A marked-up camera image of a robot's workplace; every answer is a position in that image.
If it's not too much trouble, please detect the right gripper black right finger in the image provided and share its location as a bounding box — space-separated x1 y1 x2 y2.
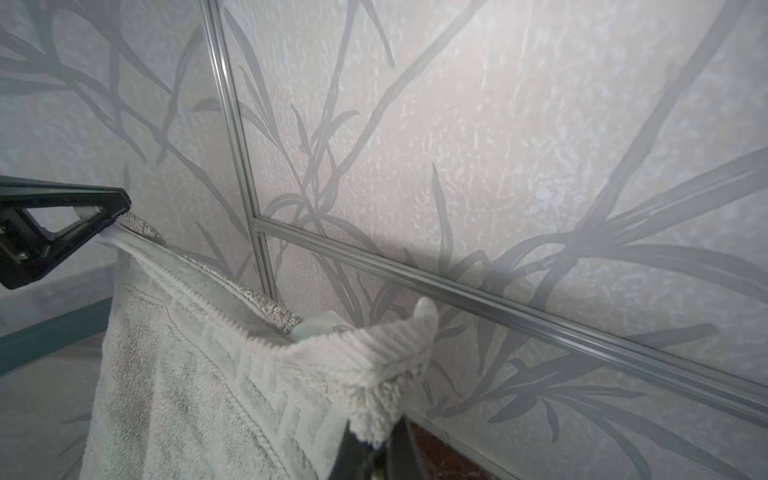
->
386 416 428 480

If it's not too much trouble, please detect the grey towel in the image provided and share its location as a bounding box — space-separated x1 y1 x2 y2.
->
80 214 438 479

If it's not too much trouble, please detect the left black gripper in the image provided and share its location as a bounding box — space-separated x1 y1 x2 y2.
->
1 176 131 290

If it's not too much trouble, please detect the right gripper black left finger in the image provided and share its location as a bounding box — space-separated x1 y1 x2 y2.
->
328 423 384 480

